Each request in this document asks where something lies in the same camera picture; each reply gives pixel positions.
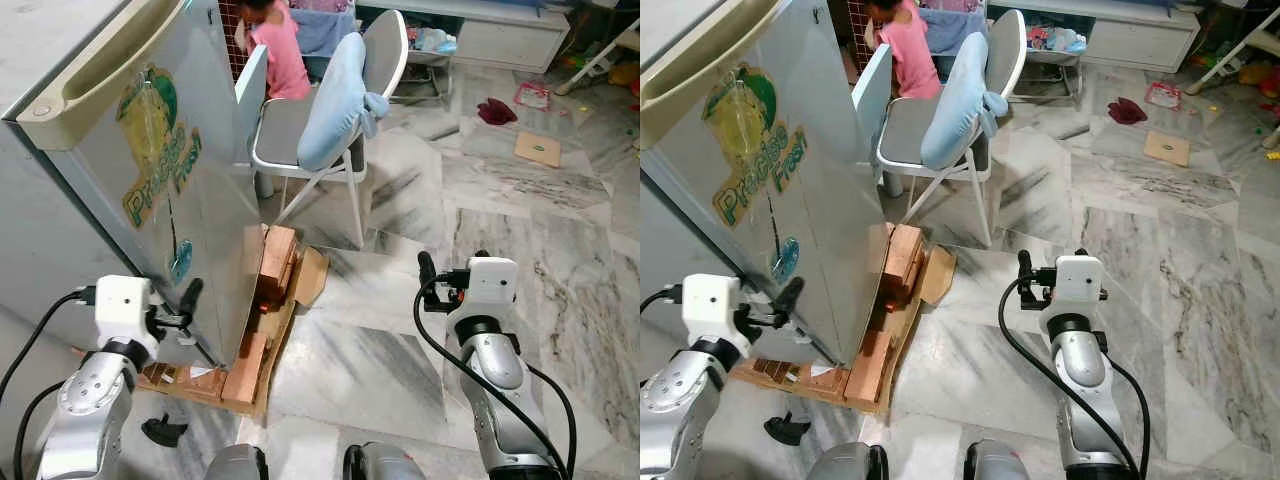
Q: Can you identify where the grey fridge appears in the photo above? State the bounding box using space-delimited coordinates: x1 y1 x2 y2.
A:
0 0 216 366
640 0 836 366

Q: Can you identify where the grey fridge door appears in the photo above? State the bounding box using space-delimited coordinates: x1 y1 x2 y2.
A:
640 0 893 366
15 0 273 368

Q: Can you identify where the flat brown cardboard sheet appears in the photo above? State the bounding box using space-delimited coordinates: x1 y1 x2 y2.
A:
138 245 330 418
730 245 958 414

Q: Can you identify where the red brick stack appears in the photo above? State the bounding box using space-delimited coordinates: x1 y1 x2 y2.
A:
880 223 926 311
254 224 302 313

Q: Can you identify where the small black object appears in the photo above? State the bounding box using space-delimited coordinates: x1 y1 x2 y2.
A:
764 411 813 447
141 413 189 448

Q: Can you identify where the brown cardboard square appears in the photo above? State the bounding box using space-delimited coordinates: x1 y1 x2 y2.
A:
513 131 564 170
1143 131 1193 168

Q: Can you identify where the light blue cushion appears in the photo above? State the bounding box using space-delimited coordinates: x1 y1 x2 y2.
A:
920 32 1009 171
296 32 390 172

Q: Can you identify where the small white stool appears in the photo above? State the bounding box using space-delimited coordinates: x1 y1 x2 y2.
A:
1022 25 1089 101
393 25 459 104

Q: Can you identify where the white folding chair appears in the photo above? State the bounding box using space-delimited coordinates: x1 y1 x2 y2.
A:
250 10 410 251
875 10 1028 249

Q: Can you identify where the white low cabinet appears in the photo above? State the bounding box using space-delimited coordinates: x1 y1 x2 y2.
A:
985 0 1201 74
357 0 573 74

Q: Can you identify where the child in pink shirt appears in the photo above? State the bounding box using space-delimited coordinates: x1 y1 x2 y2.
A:
235 0 312 102
865 0 943 101

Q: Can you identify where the white rod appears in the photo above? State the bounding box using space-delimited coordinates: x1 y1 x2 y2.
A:
1185 30 1280 96
553 45 641 98

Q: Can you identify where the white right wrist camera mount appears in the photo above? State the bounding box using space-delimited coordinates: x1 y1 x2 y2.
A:
466 257 519 323
1050 254 1109 316

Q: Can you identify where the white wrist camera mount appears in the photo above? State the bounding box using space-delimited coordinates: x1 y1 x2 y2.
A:
93 276 154 348
681 274 744 348
1050 254 1109 316
466 257 519 323

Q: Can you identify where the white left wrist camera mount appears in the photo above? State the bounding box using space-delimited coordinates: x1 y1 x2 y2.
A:
681 274 744 348
93 276 154 348

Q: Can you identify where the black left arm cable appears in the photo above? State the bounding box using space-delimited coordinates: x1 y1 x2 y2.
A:
0 287 98 480
640 284 685 313

